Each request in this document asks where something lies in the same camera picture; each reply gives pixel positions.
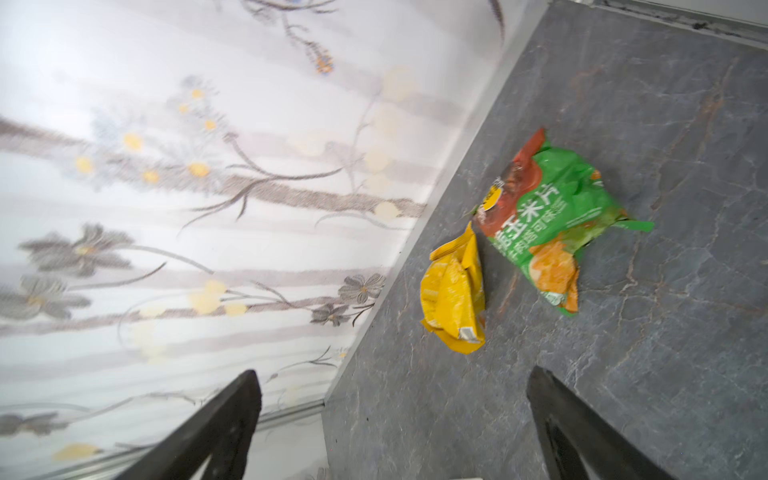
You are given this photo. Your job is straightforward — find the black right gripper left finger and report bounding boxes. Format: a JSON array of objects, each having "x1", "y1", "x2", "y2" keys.
[{"x1": 118, "y1": 370, "x2": 262, "y2": 480}]

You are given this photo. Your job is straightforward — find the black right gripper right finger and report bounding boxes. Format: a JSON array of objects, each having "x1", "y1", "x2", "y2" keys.
[{"x1": 526, "y1": 365, "x2": 673, "y2": 480}]

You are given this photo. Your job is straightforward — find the yellow snack packet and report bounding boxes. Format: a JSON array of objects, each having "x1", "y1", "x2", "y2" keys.
[{"x1": 420, "y1": 224, "x2": 486, "y2": 355}]

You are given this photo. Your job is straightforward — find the green snack packet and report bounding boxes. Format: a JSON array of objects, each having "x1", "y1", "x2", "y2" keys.
[{"x1": 473, "y1": 128, "x2": 654, "y2": 315}]

